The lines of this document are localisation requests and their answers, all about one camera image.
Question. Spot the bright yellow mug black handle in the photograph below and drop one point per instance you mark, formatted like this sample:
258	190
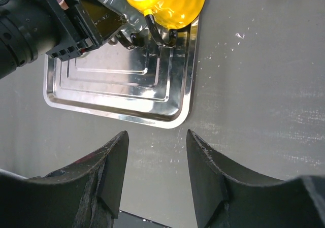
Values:
165	17

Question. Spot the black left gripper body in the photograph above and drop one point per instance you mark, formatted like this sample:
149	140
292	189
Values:
77	31

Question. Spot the stainless steel tray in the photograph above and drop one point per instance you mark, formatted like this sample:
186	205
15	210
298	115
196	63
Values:
149	85

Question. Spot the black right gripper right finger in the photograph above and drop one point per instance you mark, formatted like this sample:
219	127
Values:
227	194

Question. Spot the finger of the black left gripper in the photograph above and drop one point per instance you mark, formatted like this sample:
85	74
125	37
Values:
106	20

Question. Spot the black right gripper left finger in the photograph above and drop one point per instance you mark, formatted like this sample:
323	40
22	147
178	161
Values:
86	193

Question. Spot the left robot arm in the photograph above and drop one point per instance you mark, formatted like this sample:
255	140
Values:
26	33

